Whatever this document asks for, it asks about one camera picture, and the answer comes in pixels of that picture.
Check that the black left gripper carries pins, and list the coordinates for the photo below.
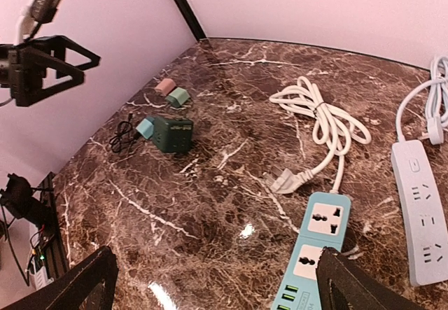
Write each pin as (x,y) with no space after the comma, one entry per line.
(23,68)

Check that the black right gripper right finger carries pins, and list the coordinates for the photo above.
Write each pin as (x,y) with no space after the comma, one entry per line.
(342,285)

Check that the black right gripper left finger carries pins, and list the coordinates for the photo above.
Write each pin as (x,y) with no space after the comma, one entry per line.
(91,282)

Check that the teal power strip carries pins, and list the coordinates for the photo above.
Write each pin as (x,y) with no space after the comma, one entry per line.
(324,225)

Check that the light blue power strip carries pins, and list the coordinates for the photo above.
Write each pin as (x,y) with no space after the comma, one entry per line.
(422,212)

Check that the teal small charger plug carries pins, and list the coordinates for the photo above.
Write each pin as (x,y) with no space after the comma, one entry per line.
(146,127)

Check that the pink USB charger plug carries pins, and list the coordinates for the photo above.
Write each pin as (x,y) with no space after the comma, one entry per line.
(165,87)

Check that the green dual USB charger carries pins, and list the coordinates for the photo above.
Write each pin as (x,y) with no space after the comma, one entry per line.
(177,97)

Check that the dark green decorated charger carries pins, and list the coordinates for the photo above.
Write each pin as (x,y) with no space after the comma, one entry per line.
(172,135)

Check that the white slotted cable duct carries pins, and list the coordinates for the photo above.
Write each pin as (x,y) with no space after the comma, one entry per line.
(40,276)

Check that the black frame post left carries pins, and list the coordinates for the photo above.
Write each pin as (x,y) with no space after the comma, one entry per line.
(191,19)

